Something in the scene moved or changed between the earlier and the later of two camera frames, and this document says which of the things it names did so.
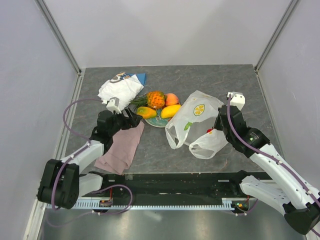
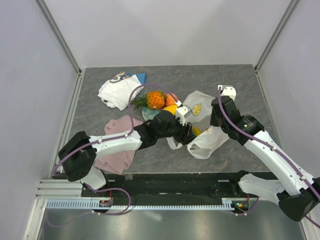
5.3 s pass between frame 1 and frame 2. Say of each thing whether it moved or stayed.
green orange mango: moved
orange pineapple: stayed
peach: stayed
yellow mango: stayed
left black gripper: moved
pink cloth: stayed
